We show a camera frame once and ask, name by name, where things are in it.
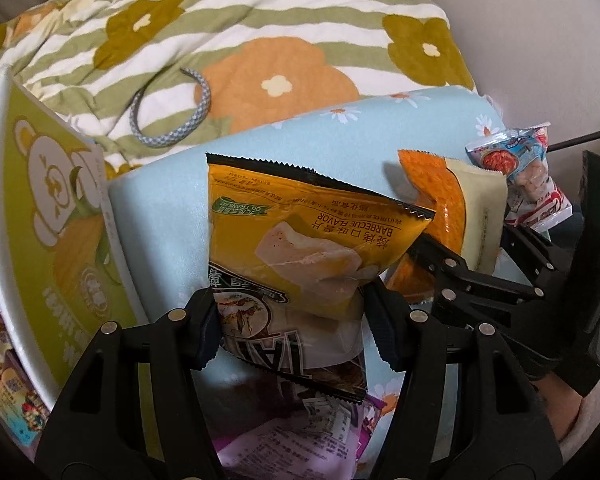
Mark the light blue floral cushion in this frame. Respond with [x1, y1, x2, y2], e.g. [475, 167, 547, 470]
[107, 84, 531, 470]

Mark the grey braided headband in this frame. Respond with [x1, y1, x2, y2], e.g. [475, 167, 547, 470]
[128, 67, 212, 150]

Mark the floral striped duvet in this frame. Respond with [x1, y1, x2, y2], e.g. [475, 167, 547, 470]
[0, 0, 474, 176]

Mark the purple snack packet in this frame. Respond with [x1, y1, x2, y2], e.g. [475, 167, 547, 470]
[214, 394, 396, 479]

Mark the green snack packet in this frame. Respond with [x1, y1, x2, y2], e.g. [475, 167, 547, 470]
[0, 324, 50, 458]

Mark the yellow barbecue chip bag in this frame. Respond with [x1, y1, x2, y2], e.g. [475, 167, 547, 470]
[207, 154, 434, 402]

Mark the black cable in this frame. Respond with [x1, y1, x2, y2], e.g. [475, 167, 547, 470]
[546, 127, 600, 154]

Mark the orange cream chip bag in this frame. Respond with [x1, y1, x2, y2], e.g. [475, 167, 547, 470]
[399, 150, 508, 275]

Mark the red white blue snack packet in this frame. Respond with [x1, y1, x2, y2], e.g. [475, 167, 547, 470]
[465, 122, 572, 233]

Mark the green cardboard box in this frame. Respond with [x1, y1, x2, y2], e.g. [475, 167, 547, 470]
[0, 72, 147, 406]

